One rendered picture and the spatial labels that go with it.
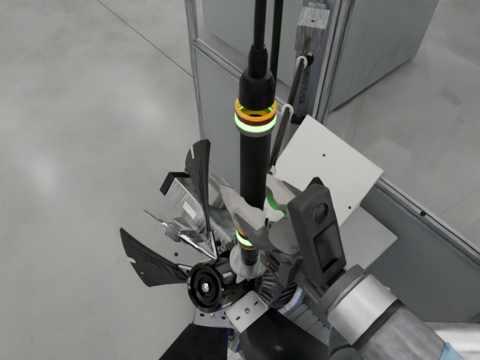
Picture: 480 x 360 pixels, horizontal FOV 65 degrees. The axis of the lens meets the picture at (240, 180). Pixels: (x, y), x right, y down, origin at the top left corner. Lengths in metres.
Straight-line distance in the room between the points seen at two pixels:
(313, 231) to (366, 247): 1.04
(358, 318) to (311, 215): 0.12
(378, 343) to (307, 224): 0.14
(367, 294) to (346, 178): 0.60
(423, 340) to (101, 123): 2.94
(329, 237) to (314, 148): 0.64
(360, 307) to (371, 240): 1.03
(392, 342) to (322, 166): 0.67
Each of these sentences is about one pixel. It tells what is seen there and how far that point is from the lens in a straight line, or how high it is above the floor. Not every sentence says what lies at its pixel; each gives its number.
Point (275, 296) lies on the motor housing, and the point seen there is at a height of 1.12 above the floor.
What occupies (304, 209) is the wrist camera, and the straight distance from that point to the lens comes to 0.39.
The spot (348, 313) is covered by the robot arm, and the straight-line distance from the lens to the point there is 0.45.
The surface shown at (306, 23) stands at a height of 1.58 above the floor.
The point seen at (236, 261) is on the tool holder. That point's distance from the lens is 0.68.
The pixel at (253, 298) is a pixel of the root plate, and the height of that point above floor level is 1.18.
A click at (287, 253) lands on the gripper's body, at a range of 0.46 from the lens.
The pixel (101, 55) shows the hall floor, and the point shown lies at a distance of 3.91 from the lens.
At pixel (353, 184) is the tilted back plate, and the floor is 1.31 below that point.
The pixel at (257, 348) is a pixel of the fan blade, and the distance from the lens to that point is 0.92.
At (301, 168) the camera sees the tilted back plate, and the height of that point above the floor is 1.27.
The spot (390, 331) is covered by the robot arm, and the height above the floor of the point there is 1.68.
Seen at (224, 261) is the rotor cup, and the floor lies 1.24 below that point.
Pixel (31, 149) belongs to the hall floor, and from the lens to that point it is 3.20.
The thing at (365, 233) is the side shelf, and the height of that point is 0.86.
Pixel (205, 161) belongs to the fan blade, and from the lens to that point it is 0.91.
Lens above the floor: 2.08
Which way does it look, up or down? 52 degrees down
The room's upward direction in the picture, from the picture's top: straight up
